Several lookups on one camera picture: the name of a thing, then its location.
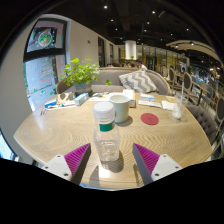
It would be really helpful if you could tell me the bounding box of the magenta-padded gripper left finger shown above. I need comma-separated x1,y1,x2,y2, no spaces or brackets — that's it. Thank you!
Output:
41,142,92,185

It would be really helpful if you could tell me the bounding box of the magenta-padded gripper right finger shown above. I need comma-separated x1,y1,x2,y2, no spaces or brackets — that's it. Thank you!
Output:
132,142,183,186

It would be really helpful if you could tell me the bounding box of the clear plastic bottle white cap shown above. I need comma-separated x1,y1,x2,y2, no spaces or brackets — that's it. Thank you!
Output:
92,101,121,163

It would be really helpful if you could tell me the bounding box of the flat round red coaster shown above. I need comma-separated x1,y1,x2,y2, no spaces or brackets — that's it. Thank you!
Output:
140,112,160,126

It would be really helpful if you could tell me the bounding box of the white paper napkin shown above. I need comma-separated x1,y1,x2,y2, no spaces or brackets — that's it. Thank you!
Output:
161,99,176,112

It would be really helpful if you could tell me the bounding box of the pale green ceramic mug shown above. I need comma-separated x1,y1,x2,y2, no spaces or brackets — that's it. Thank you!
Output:
109,94,131,124

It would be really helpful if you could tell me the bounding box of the light blue tissue box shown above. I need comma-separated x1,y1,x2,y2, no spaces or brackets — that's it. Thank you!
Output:
73,92,90,107

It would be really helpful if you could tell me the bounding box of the small blue pack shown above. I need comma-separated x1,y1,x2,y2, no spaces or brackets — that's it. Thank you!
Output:
44,98,58,109

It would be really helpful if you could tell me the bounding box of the small blue white box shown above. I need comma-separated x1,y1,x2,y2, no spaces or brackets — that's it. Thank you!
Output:
139,93,156,102

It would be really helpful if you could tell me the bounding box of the brown patterned pouch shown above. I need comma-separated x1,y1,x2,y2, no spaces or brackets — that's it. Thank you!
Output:
56,91,77,104

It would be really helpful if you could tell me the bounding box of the grey tufted armchair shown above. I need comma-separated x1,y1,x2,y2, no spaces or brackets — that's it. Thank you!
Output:
184,103,219,146

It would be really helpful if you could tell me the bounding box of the white printed paper sheet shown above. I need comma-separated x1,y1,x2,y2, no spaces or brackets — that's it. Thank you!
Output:
89,92,114,103

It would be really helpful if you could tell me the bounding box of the grey white chevron cushion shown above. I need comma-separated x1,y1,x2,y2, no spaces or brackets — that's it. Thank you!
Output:
118,69,159,94

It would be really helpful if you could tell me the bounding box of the potted green leafy plant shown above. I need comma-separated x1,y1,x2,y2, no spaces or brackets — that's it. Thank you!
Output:
59,57,113,98

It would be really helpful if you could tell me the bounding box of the group of dining chairs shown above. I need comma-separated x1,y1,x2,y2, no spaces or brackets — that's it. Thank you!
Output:
156,64,224,134

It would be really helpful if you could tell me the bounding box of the person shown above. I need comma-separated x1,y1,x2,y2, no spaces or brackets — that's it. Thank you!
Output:
134,59,148,72

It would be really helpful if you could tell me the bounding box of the dark framed window picture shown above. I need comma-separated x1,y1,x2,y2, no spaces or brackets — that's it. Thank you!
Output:
25,19,68,54

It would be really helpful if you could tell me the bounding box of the group of ceiling lights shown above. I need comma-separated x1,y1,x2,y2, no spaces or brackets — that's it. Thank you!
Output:
101,3,201,46

